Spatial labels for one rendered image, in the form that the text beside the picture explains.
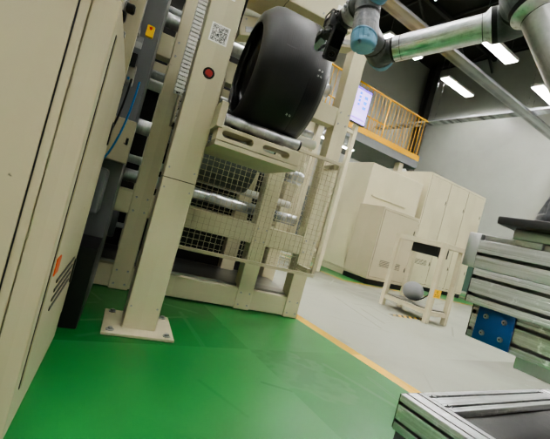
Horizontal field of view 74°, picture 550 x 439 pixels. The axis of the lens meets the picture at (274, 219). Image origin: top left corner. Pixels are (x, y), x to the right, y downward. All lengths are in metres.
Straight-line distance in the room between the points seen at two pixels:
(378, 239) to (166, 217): 4.78
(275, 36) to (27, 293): 1.16
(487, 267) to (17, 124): 1.08
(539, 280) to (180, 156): 1.21
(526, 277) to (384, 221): 5.05
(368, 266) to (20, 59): 5.52
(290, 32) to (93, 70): 0.88
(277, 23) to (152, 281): 1.10
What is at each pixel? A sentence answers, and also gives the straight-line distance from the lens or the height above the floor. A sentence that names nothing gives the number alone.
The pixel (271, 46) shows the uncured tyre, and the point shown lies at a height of 1.18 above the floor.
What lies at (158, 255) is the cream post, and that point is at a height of 0.31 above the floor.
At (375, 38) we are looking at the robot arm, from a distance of 1.20.
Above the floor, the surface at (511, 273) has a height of 0.59.
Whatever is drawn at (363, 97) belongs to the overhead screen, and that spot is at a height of 2.74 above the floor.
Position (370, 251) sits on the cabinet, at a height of 0.51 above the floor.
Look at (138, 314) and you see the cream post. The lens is 1.58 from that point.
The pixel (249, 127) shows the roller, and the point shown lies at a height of 0.90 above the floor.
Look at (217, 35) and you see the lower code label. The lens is 1.64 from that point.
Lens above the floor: 0.56
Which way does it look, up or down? level
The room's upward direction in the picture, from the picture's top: 15 degrees clockwise
